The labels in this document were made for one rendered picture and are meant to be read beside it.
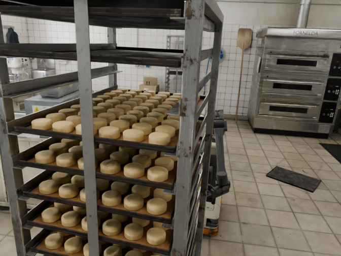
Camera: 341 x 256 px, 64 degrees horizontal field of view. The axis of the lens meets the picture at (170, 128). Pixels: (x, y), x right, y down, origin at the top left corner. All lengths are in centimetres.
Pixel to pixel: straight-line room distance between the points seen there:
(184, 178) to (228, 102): 601
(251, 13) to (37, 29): 495
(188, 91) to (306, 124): 545
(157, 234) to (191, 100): 38
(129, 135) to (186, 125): 15
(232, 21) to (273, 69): 159
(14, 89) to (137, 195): 40
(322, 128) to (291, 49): 165
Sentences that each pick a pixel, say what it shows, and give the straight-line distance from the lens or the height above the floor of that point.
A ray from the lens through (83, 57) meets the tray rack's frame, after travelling 61.
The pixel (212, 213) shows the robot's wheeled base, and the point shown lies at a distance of 257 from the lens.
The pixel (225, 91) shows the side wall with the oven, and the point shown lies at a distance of 652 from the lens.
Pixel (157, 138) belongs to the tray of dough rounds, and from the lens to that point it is 61.
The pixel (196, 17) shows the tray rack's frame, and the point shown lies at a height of 176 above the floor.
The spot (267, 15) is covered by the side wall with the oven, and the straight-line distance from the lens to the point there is 654.
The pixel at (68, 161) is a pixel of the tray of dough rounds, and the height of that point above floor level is 142.
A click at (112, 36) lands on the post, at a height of 172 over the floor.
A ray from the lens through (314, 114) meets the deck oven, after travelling 589.
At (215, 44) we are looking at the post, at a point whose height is 171.
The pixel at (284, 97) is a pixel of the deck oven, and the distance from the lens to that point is 569.
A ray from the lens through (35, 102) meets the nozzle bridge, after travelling 261.
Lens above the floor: 172
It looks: 18 degrees down
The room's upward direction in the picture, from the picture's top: 3 degrees clockwise
